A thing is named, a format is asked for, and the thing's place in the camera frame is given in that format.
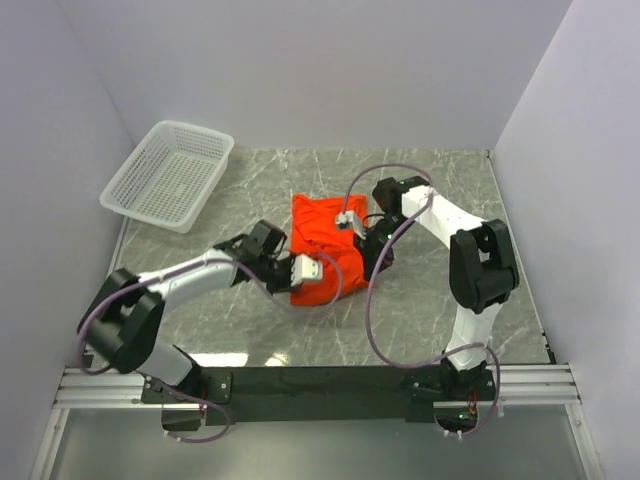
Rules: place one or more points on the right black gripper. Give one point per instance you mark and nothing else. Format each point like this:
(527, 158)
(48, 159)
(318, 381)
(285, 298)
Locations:
(370, 252)

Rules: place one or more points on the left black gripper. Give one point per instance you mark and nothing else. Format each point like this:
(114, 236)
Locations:
(287, 283)

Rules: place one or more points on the orange t shirt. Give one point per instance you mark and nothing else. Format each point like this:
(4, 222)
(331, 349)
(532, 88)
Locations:
(314, 231)

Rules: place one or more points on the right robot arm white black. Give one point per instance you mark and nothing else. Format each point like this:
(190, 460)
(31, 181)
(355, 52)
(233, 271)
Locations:
(482, 268)

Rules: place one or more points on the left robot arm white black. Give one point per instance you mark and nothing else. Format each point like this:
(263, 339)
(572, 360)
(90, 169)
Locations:
(123, 321)

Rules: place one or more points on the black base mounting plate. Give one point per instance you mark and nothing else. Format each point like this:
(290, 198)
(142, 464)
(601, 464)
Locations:
(263, 394)

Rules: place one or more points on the white perforated plastic basket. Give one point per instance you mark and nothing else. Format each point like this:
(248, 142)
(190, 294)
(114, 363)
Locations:
(169, 176)

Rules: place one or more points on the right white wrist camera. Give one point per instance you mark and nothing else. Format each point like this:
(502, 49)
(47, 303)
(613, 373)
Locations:
(349, 220)

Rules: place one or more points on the aluminium extrusion rail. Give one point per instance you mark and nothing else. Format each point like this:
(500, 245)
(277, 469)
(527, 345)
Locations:
(99, 430)

